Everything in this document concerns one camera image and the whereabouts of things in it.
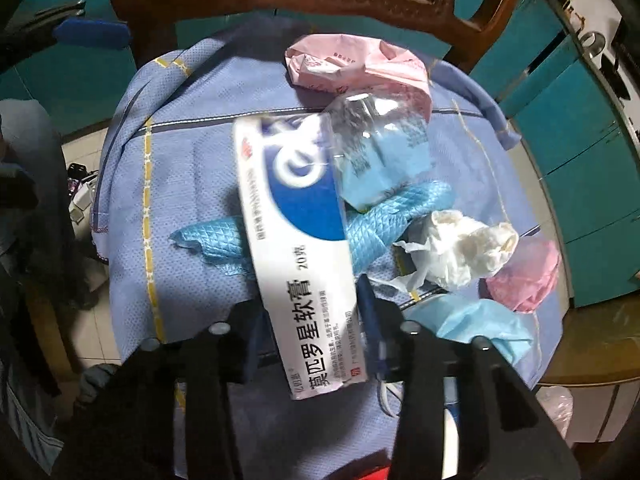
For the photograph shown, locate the blue textured glove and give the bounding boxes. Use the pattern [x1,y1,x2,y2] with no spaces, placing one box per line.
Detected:
[169,180,454,278]

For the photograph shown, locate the white blue ointment box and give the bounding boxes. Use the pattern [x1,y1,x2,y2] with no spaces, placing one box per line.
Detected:
[232,114,368,400]

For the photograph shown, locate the teal kitchen cabinet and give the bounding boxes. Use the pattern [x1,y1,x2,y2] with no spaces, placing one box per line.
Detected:
[471,0,639,307]

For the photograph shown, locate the light blue face mask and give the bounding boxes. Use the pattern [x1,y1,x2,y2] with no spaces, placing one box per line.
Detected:
[404,294,541,365]

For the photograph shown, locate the crumpled white tissue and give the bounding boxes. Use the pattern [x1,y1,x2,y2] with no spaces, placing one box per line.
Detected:
[388,209,520,292]

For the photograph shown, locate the pink crumpled mask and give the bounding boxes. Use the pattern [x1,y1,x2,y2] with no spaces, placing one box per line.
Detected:
[485,236,562,313]

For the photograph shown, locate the clear plastic bag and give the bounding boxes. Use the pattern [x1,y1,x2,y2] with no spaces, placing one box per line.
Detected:
[326,86,432,212]

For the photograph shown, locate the pink plastic package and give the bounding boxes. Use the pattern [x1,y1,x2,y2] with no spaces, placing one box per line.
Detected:
[284,34,433,119]

